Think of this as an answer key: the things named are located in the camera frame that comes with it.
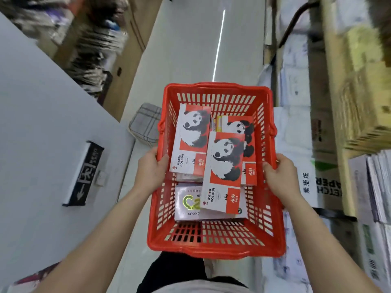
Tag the stack of white wrapped pads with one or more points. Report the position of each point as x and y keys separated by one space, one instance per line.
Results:
x=374 y=210

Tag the small yellow box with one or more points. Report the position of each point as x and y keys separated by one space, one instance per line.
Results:
x=217 y=123

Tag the person's left hand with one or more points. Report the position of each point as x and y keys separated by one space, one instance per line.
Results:
x=148 y=175

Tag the person's black trousers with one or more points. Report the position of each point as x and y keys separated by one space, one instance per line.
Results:
x=174 y=270

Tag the panda print watercolour box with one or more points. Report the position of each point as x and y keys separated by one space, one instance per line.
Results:
x=244 y=126
x=224 y=170
x=191 y=140

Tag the red plastic shopping basket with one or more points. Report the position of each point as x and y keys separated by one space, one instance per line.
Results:
x=213 y=238

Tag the white sketch paper carton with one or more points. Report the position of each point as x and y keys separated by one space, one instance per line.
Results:
x=323 y=183

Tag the person's right forearm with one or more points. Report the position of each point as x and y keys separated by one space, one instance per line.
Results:
x=323 y=250

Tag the pale purple colour box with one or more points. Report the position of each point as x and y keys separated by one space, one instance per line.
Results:
x=188 y=204

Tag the person's right hand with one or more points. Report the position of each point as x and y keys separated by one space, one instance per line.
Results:
x=284 y=180

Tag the person's left forearm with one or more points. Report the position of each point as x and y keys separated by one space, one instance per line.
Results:
x=97 y=244

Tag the person's left thumb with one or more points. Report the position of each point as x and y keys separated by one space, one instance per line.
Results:
x=163 y=164

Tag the shelf of hanging stationery packets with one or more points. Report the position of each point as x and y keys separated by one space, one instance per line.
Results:
x=88 y=48

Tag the grey checked stool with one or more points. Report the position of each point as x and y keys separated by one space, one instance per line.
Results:
x=145 y=123

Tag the person's right thumb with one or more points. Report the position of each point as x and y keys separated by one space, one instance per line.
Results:
x=268 y=170

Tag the white wall socket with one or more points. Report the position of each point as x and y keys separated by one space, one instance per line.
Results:
x=100 y=179

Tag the stack of white paper packs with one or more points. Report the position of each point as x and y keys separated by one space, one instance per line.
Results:
x=294 y=85

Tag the black exit sign with arrow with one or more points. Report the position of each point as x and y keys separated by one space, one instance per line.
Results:
x=84 y=176

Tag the person's white shirt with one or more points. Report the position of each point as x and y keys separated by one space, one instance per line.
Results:
x=207 y=286

